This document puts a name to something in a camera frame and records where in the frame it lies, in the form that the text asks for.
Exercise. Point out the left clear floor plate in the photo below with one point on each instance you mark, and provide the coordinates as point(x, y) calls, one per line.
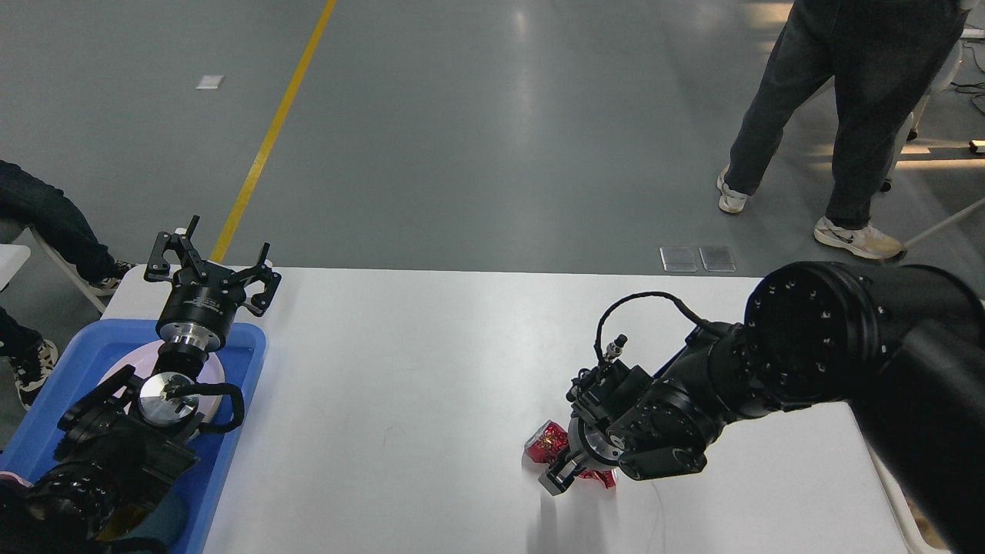
point(677, 259)

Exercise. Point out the pink cup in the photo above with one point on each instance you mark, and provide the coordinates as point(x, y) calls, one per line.
point(12, 481)

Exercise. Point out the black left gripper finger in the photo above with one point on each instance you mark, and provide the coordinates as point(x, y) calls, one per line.
point(253, 288)
point(175, 260)

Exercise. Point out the pink plate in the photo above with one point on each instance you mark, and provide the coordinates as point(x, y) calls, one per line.
point(127, 362)

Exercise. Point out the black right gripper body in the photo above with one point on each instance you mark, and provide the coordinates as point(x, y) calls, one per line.
point(590, 448)

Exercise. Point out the clear floor plate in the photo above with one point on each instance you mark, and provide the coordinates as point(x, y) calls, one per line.
point(717, 259)
point(677, 259)

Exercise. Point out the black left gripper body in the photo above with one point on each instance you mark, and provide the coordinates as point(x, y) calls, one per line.
point(199, 314)

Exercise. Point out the white plastic bin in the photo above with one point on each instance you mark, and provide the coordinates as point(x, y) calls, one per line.
point(916, 531)

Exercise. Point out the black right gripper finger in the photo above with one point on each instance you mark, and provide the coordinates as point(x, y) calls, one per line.
point(559, 476)

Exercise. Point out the right clear floor plate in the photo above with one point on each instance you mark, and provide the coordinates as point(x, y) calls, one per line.
point(717, 259)

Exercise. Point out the standing person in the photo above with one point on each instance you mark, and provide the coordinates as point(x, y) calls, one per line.
point(880, 56)

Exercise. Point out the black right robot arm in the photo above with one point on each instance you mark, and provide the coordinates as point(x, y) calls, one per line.
point(901, 345)

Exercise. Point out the dark green cup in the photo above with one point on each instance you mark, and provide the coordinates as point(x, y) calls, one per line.
point(134, 529)

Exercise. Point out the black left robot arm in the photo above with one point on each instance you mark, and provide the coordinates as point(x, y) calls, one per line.
point(125, 444)

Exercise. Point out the red foil wrapper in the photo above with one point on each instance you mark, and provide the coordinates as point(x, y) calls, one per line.
point(545, 445)

